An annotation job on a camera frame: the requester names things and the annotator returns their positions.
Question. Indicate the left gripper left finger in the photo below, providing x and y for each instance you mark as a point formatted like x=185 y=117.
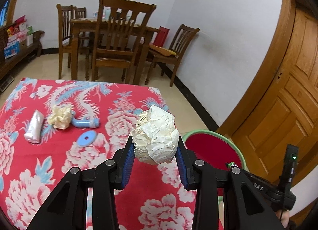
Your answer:
x=124 y=159

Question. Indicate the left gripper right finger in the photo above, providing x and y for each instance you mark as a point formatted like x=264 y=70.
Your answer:
x=185 y=159

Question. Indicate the white paper ball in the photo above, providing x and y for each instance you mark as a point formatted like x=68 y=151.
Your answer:
x=155 y=136

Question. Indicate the blue plastic disc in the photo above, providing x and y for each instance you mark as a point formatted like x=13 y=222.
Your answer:
x=86 y=138

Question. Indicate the blue curved plastic pipe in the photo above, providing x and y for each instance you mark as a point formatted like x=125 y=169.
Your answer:
x=84 y=123

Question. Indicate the cream paper wad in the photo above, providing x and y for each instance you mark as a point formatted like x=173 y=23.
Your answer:
x=61 y=116

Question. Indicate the red bucket green rim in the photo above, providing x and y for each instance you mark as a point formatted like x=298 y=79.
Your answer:
x=216 y=150

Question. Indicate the red floral tablecloth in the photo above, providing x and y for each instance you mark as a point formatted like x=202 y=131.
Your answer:
x=154 y=198

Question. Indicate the wooden door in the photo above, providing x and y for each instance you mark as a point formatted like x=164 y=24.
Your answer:
x=287 y=113

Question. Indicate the yellow seat cushion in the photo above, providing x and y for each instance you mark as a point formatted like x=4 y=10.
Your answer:
x=162 y=51

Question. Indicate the red gift box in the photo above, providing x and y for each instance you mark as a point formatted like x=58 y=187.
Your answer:
x=161 y=36

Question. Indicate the near wooden dining chair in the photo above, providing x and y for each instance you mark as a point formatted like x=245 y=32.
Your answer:
x=119 y=28

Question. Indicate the wooden dining chair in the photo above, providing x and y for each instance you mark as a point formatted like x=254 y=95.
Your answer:
x=119 y=28
x=65 y=15
x=80 y=13

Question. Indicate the wooden bench sofa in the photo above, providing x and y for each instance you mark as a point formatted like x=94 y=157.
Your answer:
x=24 y=52

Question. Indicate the far wooden dining chair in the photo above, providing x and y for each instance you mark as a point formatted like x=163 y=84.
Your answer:
x=80 y=13

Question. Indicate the left wooden dining chair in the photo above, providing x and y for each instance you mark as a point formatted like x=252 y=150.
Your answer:
x=65 y=15

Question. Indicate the blue white box on bench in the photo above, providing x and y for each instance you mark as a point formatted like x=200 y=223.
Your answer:
x=11 y=50

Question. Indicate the pile of gift boxes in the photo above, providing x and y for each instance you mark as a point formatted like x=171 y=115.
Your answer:
x=20 y=32

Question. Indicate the right wooden chair by wall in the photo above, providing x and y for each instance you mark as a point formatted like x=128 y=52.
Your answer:
x=179 y=45

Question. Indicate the wooden door frame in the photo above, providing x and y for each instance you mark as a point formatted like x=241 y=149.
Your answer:
x=267 y=71

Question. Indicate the window with wooden frame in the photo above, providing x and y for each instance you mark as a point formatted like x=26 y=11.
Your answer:
x=7 y=12

